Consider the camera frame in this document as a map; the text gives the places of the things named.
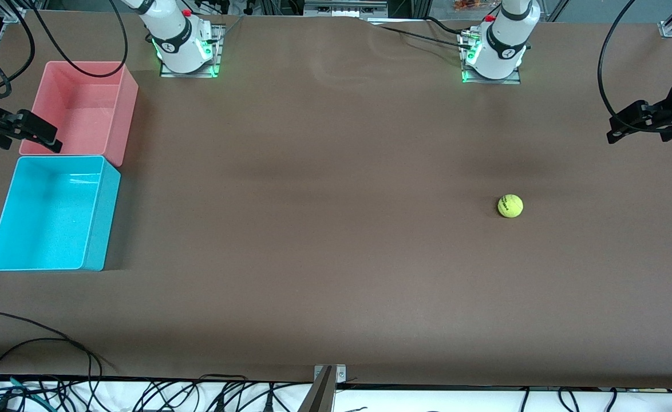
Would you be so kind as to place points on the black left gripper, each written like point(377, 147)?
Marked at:
point(671, 107)

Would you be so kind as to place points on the yellow tennis ball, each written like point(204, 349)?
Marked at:
point(510, 206)

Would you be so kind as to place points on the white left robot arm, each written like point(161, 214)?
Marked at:
point(505, 51)

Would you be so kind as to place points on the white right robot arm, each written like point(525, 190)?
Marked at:
point(176, 40)

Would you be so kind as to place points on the pink plastic bin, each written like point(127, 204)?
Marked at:
point(78, 109)

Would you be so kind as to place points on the blue plastic bin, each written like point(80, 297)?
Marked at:
point(44, 217)

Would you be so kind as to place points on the orange packet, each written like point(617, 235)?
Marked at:
point(469, 5)

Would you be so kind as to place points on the grey power strip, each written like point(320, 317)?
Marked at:
point(344, 8)

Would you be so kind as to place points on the grey metal bar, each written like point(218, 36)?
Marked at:
point(319, 397)

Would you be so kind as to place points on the white corner bracket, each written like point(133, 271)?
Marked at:
point(14, 14)

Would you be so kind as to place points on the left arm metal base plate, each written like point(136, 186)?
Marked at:
point(493, 80)

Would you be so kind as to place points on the small metal edge bracket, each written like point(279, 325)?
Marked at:
point(340, 373)

